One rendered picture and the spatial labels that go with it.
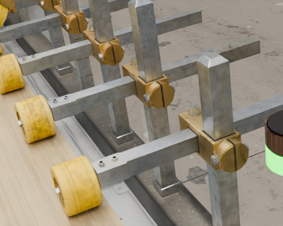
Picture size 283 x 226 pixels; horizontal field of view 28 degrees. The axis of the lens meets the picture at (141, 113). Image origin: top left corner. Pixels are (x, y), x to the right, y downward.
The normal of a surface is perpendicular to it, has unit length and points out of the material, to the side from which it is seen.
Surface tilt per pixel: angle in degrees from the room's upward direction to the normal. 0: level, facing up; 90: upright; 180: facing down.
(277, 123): 0
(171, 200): 0
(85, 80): 90
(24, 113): 42
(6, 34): 90
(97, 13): 90
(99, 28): 90
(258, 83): 0
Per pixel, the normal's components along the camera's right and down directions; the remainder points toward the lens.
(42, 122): 0.38, 0.25
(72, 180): 0.15, -0.42
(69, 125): -0.14, -0.87
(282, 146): -0.60, 0.46
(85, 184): 0.29, -0.06
